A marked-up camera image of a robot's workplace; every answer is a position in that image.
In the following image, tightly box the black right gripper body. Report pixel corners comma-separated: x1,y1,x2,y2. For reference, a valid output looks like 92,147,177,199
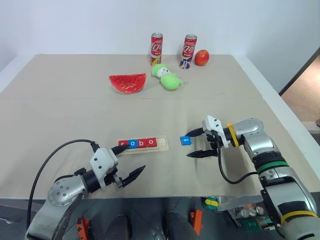
205,132,223,156

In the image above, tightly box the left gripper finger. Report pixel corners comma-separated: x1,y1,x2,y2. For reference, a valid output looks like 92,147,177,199
121,164,146,188
111,143,130,155

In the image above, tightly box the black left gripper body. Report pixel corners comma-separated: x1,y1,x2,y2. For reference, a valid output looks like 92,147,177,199
106,167,126,189

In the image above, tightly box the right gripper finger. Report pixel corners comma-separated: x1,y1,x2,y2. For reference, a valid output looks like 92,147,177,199
186,148,216,159
187,127,207,138

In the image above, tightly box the blue letter t block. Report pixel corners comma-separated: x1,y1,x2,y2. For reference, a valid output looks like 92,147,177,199
179,135,193,146

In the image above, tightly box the wooden letter tray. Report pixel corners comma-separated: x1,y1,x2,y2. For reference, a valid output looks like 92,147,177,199
117,135,169,156

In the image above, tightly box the green yellow toy object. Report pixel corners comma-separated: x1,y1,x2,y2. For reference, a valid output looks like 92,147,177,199
203,196,219,211

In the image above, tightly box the orange plastic part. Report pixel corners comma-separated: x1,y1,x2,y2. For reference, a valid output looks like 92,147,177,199
189,209,203,236
76,216,91,240

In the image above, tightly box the green plush doll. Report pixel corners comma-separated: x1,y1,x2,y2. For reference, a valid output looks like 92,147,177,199
151,63,189,91

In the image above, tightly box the red watermelon slice toy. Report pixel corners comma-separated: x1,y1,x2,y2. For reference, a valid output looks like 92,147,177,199
108,72,147,95

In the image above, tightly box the red apple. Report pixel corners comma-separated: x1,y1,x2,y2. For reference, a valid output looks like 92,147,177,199
194,49,210,67

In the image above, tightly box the red can blue base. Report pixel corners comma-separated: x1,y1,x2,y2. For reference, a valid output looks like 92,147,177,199
179,34,198,70

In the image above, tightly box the red can yellow base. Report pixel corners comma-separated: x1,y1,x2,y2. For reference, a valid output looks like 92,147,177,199
150,32,164,67

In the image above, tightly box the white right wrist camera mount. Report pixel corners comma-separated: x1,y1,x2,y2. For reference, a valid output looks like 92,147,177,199
201,115,230,148

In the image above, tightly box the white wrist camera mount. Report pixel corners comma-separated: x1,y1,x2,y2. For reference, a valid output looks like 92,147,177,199
89,147,120,191
201,115,230,148

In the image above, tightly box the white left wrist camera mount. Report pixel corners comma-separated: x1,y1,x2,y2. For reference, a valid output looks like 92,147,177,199
89,147,120,191

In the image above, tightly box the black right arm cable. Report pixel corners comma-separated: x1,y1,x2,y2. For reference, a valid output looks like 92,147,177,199
217,147,259,185

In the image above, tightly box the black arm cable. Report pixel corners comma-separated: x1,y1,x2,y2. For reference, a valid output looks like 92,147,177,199
27,138,100,226
217,147,259,185

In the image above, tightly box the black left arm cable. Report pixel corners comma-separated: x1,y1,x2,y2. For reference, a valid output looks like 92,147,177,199
27,138,100,226

